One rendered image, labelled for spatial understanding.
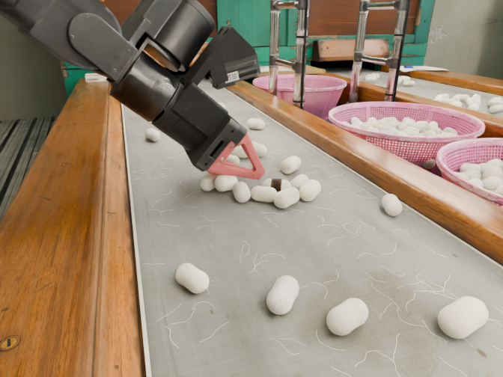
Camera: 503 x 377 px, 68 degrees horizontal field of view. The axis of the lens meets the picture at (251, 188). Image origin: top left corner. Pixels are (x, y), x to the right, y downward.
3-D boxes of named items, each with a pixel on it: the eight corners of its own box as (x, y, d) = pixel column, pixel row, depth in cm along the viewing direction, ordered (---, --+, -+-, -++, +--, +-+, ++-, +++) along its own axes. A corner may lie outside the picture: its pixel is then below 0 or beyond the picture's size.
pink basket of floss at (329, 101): (325, 130, 94) (329, 92, 90) (236, 117, 105) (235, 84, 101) (353, 109, 115) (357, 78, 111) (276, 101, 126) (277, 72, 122)
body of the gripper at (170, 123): (221, 109, 48) (174, 71, 45) (244, 129, 39) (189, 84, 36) (190, 148, 49) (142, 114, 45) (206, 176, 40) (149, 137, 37)
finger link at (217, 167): (265, 143, 52) (215, 102, 47) (285, 161, 46) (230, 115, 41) (235, 181, 53) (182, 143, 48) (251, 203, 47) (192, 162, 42)
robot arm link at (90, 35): (190, 28, 45) (108, -59, 37) (230, 31, 39) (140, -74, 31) (136, 105, 45) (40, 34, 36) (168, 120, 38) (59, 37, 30)
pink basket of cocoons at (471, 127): (426, 210, 55) (440, 149, 51) (296, 161, 74) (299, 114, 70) (495, 167, 71) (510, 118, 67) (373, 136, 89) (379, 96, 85)
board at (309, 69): (230, 78, 114) (230, 74, 113) (218, 72, 127) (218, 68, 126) (325, 73, 123) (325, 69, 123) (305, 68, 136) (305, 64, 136)
